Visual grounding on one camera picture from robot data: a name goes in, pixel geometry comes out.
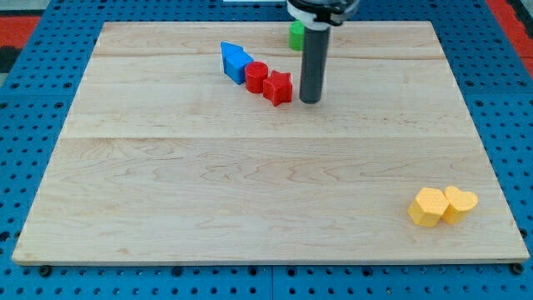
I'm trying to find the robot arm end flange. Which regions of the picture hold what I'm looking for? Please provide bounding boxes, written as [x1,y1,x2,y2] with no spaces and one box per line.
[286,0,361,31]

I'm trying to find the yellow hexagon block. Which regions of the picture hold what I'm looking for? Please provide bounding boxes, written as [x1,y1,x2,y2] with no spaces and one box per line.
[407,187,449,228]

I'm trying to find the yellow heart block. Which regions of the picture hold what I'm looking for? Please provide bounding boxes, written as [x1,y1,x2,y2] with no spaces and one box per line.
[441,186,479,225]

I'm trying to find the red star block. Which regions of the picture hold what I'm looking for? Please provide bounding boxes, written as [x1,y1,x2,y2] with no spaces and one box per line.
[263,70,293,107]

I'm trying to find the red cylinder block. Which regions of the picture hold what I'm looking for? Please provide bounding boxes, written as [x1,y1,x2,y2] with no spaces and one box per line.
[245,61,268,93]

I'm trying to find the blue cube block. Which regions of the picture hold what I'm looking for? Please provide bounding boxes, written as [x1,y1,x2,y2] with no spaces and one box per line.
[222,51,253,85]

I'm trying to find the blue triangle block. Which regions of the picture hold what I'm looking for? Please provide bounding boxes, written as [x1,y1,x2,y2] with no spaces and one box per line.
[220,41,243,74]

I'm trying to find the wooden board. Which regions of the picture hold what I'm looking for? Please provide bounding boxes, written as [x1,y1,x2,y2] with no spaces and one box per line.
[12,21,530,266]

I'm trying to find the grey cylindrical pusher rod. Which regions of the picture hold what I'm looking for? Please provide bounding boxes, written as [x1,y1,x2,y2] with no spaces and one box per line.
[299,27,330,104]

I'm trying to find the green cylinder block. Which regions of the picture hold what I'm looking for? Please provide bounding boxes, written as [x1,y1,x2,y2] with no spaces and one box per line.
[288,20,305,51]

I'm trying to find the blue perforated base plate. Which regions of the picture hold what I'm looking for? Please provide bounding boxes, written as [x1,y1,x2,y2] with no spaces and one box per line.
[1,1,532,299]

